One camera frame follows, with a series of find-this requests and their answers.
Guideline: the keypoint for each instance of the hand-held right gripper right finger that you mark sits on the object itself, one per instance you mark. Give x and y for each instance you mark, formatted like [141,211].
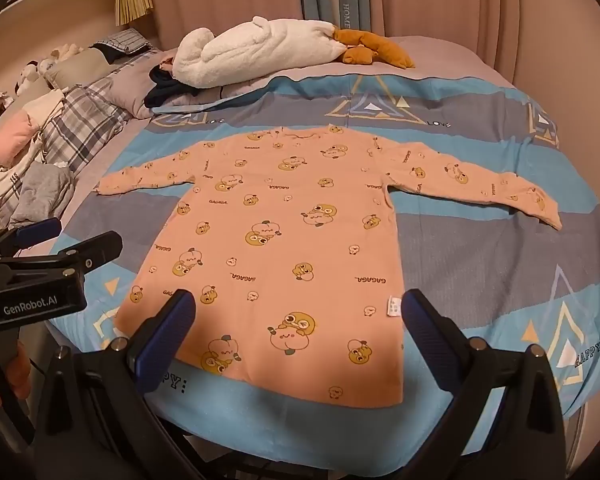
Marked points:
[421,325]

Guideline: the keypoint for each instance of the blue grey printed blanket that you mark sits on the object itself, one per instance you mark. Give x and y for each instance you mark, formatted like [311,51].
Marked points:
[480,270]

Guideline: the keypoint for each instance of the person's left hand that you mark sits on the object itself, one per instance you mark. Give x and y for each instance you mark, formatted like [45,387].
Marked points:
[19,367]

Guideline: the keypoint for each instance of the pink cartoon print shirt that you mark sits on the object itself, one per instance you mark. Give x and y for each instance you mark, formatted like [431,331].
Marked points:
[280,240]

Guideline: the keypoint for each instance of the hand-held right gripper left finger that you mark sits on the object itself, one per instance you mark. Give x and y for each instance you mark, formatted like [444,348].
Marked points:
[174,327]

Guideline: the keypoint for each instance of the grey pillow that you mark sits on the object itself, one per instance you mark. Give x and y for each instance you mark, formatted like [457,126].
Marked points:
[77,67]

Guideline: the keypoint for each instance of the plaid pillow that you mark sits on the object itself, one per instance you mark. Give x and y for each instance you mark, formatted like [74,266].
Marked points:
[122,41]

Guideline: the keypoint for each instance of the white stuffed toys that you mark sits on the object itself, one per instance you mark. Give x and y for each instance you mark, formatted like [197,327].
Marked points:
[45,62]

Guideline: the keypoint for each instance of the orange plush toy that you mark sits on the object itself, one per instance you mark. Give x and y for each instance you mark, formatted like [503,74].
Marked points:
[375,46]

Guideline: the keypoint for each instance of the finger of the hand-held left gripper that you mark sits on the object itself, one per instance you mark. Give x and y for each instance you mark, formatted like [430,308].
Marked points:
[35,231]
[92,251]

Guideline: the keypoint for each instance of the white goose plush toy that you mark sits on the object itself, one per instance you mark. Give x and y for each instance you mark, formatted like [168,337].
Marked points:
[260,47]

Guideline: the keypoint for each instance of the pale pink bed sheet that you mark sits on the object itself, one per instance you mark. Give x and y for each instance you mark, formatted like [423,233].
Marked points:
[450,57]

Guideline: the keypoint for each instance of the grey cloth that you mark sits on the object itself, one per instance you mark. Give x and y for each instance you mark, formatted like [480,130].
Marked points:
[42,192]

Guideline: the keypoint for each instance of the grey plaid quilt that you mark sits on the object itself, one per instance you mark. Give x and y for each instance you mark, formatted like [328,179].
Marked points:
[87,112]

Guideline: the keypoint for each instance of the pink white pillow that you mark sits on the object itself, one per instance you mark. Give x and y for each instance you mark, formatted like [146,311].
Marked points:
[17,127]

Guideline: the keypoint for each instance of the dark clothes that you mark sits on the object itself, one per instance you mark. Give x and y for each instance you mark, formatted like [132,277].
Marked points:
[167,87]

